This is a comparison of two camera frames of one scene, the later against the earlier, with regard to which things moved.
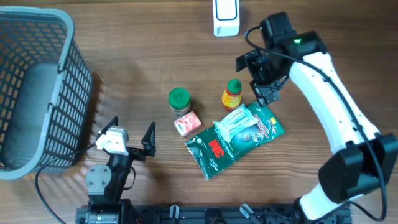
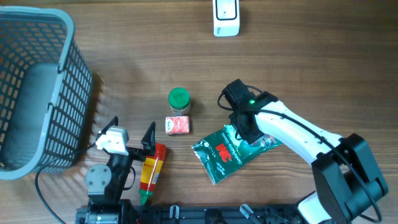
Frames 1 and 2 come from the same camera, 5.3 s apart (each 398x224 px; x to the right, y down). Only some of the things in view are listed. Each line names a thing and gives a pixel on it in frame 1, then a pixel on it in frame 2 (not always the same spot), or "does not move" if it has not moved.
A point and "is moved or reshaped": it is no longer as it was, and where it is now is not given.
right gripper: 266,94 -> 250,136
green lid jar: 179,100 does not move
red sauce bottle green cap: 231,96 -> 151,168
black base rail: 188,214 does not move
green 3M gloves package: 211,152 is moved or reshaped
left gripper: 148,142 does not move
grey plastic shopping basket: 46,90 does not move
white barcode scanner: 226,14 does not move
